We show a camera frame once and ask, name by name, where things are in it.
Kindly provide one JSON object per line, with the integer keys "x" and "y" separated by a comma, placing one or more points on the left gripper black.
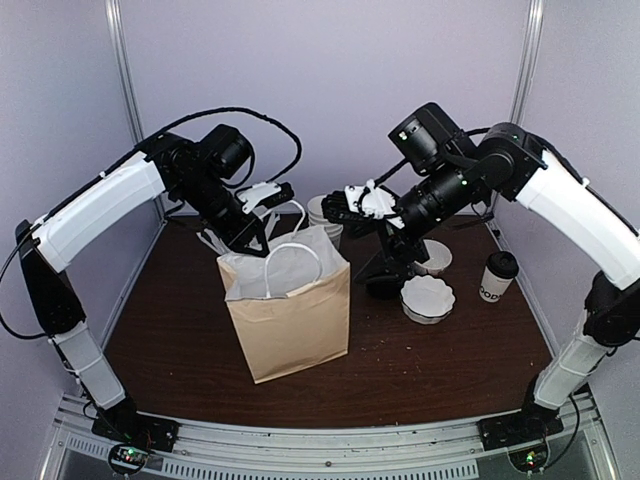
{"x": 236, "y": 239}

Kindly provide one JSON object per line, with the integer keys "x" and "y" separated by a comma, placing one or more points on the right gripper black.
{"x": 395, "y": 247}

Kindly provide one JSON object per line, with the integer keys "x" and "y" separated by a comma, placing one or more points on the brown paper takeout bag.
{"x": 291, "y": 309}

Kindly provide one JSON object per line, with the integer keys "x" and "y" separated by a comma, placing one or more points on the single white paper cup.
{"x": 492, "y": 287}

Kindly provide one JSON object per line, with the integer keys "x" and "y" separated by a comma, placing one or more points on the black lid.
{"x": 503, "y": 264}

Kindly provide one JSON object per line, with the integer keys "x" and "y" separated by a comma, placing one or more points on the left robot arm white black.
{"x": 194, "y": 172}

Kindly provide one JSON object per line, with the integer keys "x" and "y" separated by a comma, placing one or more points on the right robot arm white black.
{"x": 526, "y": 169}

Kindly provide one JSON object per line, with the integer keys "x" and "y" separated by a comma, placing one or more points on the stack of black cup lids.
{"x": 383, "y": 289}

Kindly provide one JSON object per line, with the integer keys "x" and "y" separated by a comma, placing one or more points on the bundle of wrapped white straws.
{"x": 209, "y": 239}

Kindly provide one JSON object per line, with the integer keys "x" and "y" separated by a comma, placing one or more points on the white scalloped bowl black rim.
{"x": 427, "y": 300}

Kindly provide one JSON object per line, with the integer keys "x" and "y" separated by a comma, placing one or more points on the plain white round bowl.
{"x": 440, "y": 257}

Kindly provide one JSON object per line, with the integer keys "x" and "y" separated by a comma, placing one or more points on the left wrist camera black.
{"x": 224, "y": 151}

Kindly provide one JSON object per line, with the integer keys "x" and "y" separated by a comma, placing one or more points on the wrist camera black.
{"x": 421, "y": 135}
{"x": 224, "y": 151}

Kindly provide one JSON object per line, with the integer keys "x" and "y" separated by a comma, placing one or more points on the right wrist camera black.
{"x": 421, "y": 135}

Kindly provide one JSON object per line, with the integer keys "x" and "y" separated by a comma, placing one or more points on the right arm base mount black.
{"x": 531, "y": 423}

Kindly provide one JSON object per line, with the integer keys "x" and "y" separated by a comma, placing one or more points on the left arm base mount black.
{"x": 125, "y": 424}

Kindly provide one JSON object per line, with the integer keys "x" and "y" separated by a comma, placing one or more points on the aluminium front rail frame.
{"x": 440, "y": 450}

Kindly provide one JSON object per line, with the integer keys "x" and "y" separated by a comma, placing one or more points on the right aluminium corner post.
{"x": 528, "y": 61}

